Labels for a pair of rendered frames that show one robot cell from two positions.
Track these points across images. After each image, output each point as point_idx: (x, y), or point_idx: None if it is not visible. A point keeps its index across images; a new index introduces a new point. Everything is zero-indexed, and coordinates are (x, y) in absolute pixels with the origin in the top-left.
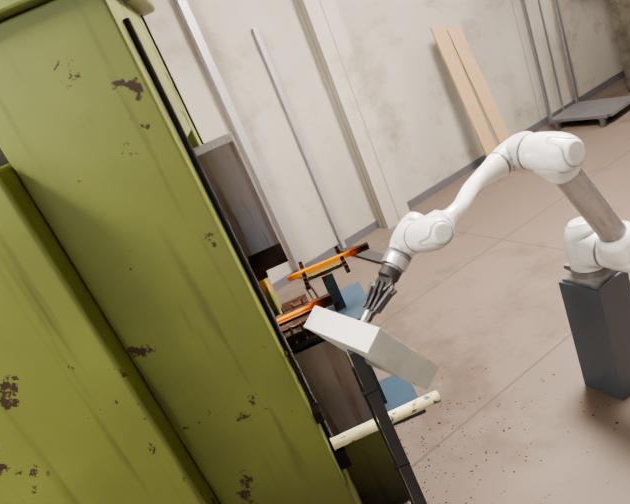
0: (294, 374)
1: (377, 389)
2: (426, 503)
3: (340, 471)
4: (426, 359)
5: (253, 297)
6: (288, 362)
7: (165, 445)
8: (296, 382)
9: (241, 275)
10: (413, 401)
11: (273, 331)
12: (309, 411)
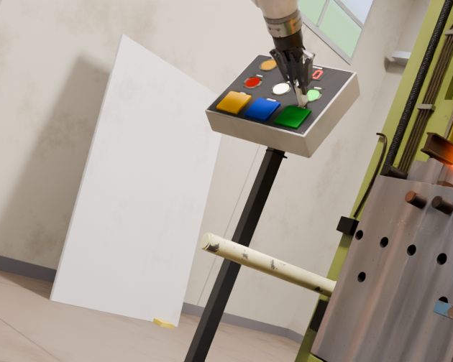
0: (378, 172)
1: (266, 149)
2: (200, 317)
3: (314, 309)
4: (216, 98)
5: (408, 59)
6: (385, 154)
7: None
8: (367, 171)
9: (418, 32)
10: (239, 244)
11: (402, 112)
12: (351, 211)
